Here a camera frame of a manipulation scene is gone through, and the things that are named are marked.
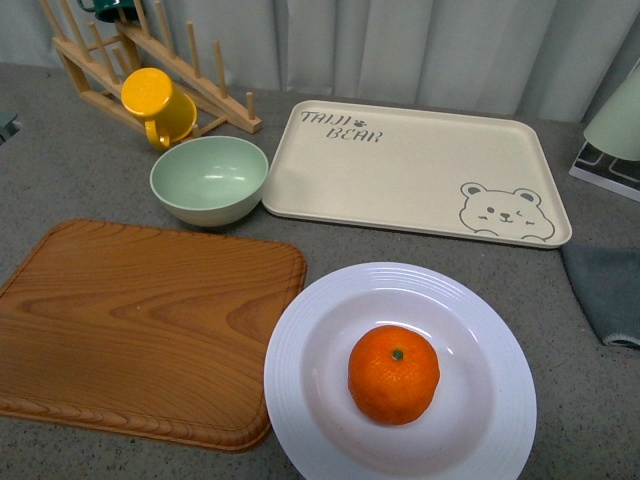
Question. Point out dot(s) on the green plastic cup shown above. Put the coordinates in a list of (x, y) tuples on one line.
[(614, 130)]

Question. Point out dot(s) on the dark green mug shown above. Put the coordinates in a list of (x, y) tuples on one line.
[(109, 10)]

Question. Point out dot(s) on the orange fruit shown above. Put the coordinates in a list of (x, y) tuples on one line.
[(393, 374)]

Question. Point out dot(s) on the light green bowl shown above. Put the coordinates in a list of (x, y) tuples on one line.
[(210, 181)]

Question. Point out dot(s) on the beige bear tray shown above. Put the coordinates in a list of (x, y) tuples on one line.
[(446, 174)]

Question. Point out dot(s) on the white round plate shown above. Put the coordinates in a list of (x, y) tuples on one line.
[(482, 420)]

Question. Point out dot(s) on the yellow mug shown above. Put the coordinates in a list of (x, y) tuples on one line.
[(165, 111)]

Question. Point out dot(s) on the brown wooden cutting board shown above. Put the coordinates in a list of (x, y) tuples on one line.
[(145, 331)]

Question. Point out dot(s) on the grey curtain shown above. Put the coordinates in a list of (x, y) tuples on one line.
[(556, 60)]

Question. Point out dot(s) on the grey folded cloth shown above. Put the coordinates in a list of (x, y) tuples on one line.
[(605, 282)]

